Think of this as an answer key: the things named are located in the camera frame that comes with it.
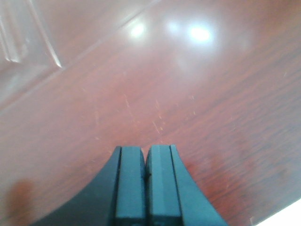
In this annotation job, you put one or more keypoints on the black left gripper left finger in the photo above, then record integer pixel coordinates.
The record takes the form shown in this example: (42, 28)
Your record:
(115, 197)

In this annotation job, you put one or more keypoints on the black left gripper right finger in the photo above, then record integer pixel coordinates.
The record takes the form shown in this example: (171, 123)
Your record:
(172, 196)

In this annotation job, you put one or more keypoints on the brown wooden door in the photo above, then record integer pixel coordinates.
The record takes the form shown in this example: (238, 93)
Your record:
(220, 79)

